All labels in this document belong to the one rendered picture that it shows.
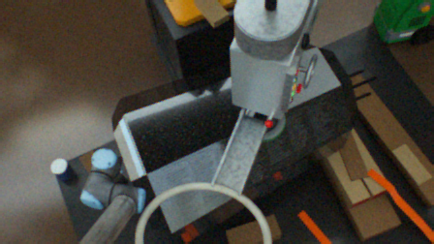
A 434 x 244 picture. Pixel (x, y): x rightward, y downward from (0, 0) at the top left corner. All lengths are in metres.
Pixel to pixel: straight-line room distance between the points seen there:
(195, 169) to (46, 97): 1.60
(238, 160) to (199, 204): 0.49
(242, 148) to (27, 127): 1.91
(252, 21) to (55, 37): 2.50
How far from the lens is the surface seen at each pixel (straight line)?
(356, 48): 3.62
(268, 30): 1.55
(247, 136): 2.04
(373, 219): 3.03
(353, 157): 3.01
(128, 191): 1.84
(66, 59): 3.74
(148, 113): 2.41
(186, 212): 2.41
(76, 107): 3.51
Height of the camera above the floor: 2.95
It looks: 64 degrees down
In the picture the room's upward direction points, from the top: 7 degrees counter-clockwise
